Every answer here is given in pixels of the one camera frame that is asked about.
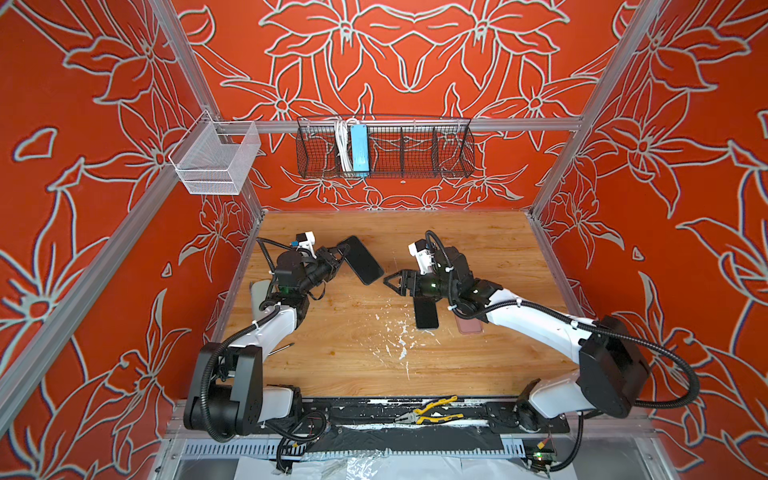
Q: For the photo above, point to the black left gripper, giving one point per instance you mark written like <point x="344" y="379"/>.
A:
<point x="327" y="262"/>

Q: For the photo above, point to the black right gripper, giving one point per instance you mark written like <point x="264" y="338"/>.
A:
<point x="409" y="278"/>

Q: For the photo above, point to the black smartphone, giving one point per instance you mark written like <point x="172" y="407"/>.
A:
<point x="360" y="260"/>

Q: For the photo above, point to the pink phone case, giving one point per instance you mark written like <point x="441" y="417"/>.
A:
<point x="469" y="326"/>

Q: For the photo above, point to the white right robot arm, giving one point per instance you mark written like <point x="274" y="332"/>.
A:
<point x="612" y="370"/>

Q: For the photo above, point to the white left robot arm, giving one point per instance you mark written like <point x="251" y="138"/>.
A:
<point x="228" y="396"/>

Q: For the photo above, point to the pale green soap bar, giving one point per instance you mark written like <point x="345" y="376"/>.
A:
<point x="258" y="290"/>

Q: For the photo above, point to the light blue flat box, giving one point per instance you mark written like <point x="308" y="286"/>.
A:
<point x="359" y="148"/>

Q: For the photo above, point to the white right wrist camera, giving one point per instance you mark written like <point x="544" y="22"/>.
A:
<point x="422" y="253"/>

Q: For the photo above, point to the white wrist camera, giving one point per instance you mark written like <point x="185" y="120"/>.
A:
<point x="305" y="242"/>
<point x="422" y="253"/>

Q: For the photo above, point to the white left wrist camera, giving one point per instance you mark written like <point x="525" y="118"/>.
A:
<point x="305" y="242"/>

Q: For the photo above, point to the black wire wall basket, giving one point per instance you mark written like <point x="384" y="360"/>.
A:
<point x="400" y="147"/>

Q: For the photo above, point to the green handled screwdriver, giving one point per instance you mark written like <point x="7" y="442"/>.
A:
<point x="280" y="349"/>

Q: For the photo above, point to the yellow handled pliers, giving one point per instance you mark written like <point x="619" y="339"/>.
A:
<point x="429" y="414"/>

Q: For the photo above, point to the clear plastic wall bin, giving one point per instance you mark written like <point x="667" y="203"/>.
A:
<point x="215" y="157"/>

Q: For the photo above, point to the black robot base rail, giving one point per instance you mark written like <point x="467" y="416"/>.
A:
<point x="365" y="425"/>

